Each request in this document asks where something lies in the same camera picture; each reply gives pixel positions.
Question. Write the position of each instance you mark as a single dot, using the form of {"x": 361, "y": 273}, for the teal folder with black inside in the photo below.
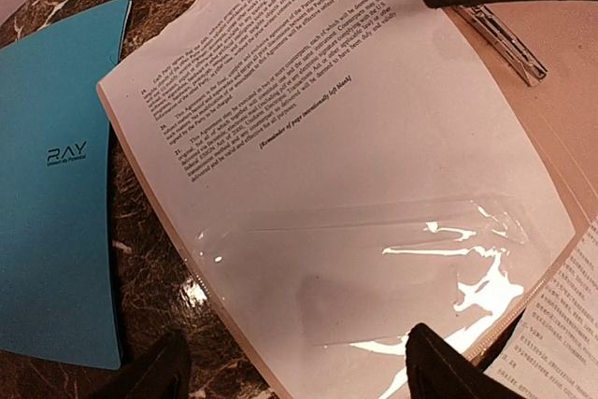
{"x": 56, "y": 289}

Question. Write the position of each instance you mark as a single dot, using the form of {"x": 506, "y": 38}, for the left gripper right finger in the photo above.
{"x": 436, "y": 370}

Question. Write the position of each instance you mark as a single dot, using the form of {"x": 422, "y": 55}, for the printed paper sheet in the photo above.
{"x": 327, "y": 161}
{"x": 553, "y": 351}

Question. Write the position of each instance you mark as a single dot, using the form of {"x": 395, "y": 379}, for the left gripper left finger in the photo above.
{"x": 164, "y": 371}

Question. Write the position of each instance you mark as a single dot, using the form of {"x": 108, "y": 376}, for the tan folder metal clip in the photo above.
{"x": 505, "y": 42}

